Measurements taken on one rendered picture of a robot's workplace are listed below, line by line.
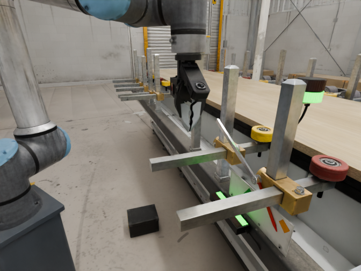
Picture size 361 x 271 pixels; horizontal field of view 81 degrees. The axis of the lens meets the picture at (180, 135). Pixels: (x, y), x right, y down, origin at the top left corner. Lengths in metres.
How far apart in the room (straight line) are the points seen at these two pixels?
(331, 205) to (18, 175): 1.02
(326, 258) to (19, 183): 1.01
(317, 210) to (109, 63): 7.81
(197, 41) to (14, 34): 0.64
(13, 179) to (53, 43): 7.30
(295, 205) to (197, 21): 0.47
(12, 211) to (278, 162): 0.87
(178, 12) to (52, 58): 7.61
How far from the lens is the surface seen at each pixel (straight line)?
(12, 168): 0.91
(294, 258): 0.66
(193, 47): 0.56
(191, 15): 0.56
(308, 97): 0.55
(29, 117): 0.97
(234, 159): 0.73
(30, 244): 1.02
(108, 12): 0.48
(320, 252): 0.82
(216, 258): 1.50
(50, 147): 0.99
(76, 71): 8.10
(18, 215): 0.97
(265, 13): 2.16
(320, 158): 0.68
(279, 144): 0.55
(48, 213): 0.98
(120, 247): 1.58
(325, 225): 0.84
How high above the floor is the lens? 1.18
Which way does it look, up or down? 22 degrees down
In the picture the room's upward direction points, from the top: straight up
